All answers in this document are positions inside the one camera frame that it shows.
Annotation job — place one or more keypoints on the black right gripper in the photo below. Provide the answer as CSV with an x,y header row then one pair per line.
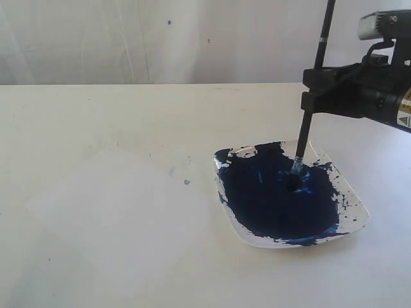
x,y
380,91

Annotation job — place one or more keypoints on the black paintbrush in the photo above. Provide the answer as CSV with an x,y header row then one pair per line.
x,y
294,181

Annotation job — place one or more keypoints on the white square plate blue paint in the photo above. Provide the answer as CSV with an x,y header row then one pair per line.
x,y
265,213

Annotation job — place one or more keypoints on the white paper sheet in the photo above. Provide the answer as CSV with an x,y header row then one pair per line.
x,y
129,220

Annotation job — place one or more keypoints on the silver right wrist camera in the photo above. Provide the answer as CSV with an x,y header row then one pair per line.
x,y
389,24

